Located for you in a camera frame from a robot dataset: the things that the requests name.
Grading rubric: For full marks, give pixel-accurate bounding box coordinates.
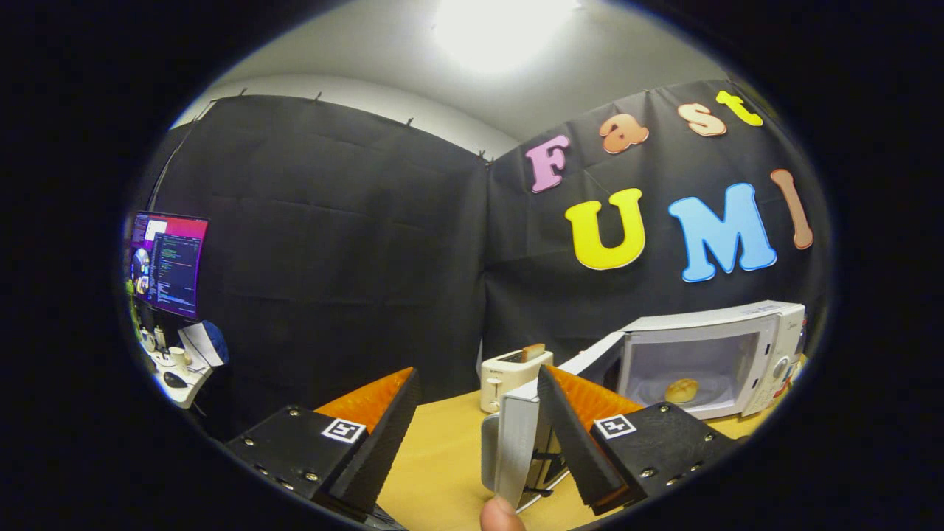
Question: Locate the ceiling light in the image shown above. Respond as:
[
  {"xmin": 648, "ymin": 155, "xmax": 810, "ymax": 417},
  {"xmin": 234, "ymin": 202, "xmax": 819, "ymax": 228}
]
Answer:
[{"xmin": 434, "ymin": 0, "xmax": 577, "ymax": 74}]

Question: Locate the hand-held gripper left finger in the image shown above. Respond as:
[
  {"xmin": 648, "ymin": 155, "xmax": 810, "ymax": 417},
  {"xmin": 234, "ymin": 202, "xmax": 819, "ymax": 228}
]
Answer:
[{"xmin": 225, "ymin": 367, "xmax": 423, "ymax": 521}]

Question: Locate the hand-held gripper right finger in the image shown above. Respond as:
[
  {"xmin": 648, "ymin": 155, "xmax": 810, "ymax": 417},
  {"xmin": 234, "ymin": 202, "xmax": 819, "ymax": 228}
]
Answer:
[{"xmin": 537, "ymin": 364, "xmax": 738, "ymax": 516}]

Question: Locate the computer monitor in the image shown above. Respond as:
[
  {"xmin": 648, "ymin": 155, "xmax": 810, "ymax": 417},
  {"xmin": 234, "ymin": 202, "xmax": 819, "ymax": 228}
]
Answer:
[{"xmin": 129, "ymin": 212, "xmax": 209, "ymax": 319}]

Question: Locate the white side desk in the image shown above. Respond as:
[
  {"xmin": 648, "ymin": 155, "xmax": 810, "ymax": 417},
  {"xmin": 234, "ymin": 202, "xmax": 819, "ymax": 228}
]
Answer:
[{"xmin": 139, "ymin": 324, "xmax": 216, "ymax": 410}]

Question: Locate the white toaster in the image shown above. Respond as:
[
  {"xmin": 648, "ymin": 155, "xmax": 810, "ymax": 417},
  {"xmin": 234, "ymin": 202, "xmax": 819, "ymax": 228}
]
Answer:
[{"xmin": 480, "ymin": 350, "xmax": 554, "ymax": 414}]

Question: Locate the white paper sheet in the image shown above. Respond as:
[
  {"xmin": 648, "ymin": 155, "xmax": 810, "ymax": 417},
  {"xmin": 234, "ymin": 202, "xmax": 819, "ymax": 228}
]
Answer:
[{"xmin": 179, "ymin": 322, "xmax": 223, "ymax": 368}]

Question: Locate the white microwave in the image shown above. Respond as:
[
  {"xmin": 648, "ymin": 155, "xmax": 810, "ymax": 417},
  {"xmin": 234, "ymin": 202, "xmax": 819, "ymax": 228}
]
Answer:
[{"xmin": 481, "ymin": 300, "xmax": 806, "ymax": 513}]

